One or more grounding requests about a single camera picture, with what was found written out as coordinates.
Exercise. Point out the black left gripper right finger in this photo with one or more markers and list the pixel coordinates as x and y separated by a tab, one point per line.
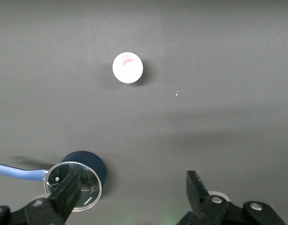
198	194

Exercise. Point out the glass saucepan lid, blue knob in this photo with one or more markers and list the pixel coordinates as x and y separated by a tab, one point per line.
92	187

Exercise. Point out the pink plastic cup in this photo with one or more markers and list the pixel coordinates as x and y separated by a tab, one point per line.
127	69

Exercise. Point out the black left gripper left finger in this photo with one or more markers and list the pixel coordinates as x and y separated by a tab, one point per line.
62	199

